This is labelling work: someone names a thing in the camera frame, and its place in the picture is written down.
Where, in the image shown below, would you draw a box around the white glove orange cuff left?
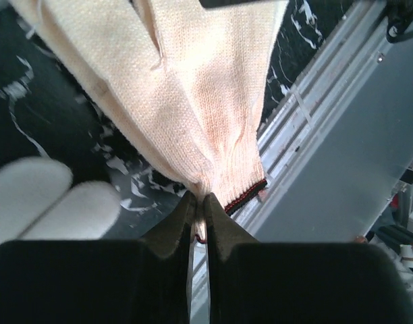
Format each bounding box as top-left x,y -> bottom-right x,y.
0,157 -> 121,244

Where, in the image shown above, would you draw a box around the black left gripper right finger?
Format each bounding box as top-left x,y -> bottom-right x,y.
202,194 -> 412,323

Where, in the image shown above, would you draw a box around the aluminium front rail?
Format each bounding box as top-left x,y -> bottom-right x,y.
189,0 -> 389,318

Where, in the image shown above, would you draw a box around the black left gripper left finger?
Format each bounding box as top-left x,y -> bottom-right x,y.
0,193 -> 196,323

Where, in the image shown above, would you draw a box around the cream glove red cuff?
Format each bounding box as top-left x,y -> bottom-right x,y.
11,1 -> 288,215

